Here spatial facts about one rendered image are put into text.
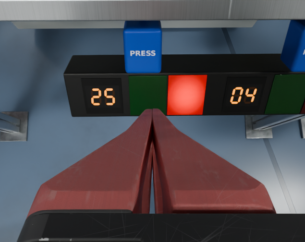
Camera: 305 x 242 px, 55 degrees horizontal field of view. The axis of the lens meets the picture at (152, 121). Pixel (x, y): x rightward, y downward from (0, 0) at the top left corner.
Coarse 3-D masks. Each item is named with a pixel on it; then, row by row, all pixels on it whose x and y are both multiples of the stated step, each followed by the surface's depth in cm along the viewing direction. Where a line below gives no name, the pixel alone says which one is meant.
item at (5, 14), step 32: (0, 0) 15; (32, 0) 15; (64, 0) 15; (96, 0) 16; (128, 0) 16; (160, 0) 16; (192, 0) 16; (224, 0) 16; (256, 0) 16; (288, 0) 16
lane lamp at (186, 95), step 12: (168, 84) 22; (180, 84) 22; (192, 84) 22; (204, 84) 22; (168, 96) 23; (180, 96) 23; (192, 96) 23; (204, 96) 23; (168, 108) 23; (180, 108) 23; (192, 108) 23
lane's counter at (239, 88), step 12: (228, 84) 22; (240, 84) 22; (252, 84) 22; (264, 84) 22; (228, 96) 23; (240, 96) 23; (252, 96) 23; (228, 108) 24; (240, 108) 24; (252, 108) 24
